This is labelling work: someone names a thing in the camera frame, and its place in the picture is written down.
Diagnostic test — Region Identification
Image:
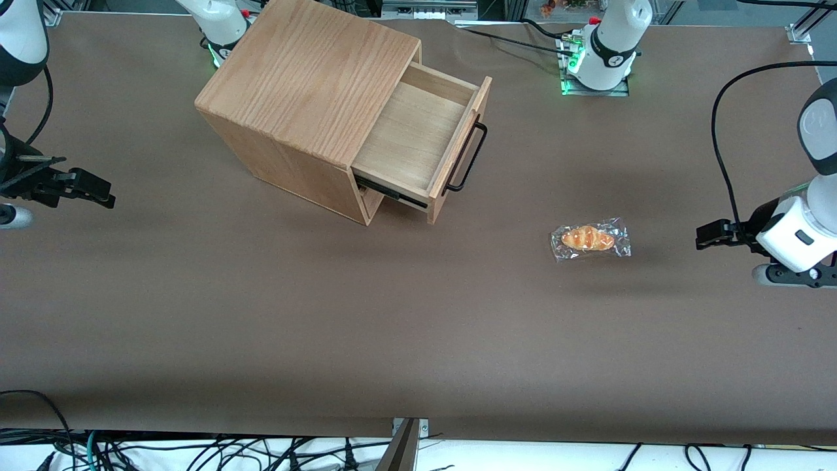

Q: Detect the wooden drawer with black handle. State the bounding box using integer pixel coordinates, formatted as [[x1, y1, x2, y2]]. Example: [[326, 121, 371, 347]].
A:
[[352, 62, 492, 225]]

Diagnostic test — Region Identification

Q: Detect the wooden drawer cabinet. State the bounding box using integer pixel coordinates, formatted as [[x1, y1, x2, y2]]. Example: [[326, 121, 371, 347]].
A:
[[194, 0, 422, 227]]

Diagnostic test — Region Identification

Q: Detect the plastic wrapped bread roll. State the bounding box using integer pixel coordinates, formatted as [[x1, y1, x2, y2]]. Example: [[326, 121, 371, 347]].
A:
[[549, 217, 632, 264]]

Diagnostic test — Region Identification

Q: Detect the table cover sheet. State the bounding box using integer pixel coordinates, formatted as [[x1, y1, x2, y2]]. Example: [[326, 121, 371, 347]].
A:
[[0, 12, 837, 445]]

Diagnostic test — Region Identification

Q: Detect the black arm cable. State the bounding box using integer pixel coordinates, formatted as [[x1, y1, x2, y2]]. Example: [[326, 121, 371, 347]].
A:
[[711, 62, 837, 230], [25, 64, 54, 146]]

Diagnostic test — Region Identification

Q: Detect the aluminium frame profile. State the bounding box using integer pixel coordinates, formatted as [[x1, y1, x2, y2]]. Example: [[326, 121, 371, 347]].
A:
[[787, 0, 837, 45]]

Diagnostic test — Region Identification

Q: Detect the black floor cable loop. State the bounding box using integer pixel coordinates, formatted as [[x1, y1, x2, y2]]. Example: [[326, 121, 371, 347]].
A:
[[0, 390, 74, 471]]

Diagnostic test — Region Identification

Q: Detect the black cable on table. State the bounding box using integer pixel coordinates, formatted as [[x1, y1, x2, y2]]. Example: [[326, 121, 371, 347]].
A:
[[454, 18, 570, 54]]

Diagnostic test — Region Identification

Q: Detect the metal table edge bracket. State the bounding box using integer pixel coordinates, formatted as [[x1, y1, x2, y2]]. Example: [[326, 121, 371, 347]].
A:
[[391, 417, 430, 438]]

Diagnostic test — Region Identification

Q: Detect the metal rack frame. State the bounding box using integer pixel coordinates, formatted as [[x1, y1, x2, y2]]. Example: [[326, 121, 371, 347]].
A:
[[381, 0, 481, 20]]

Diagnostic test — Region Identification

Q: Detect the brown camera post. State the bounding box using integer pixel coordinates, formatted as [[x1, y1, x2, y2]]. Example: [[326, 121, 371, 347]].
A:
[[374, 419, 420, 471]]

